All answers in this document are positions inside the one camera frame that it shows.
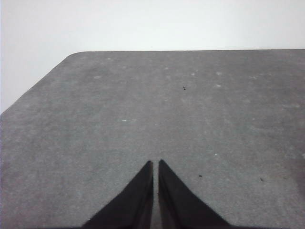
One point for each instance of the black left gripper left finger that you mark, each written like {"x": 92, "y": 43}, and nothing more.
{"x": 131, "y": 207}

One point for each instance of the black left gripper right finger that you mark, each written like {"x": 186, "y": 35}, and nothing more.
{"x": 183, "y": 207}

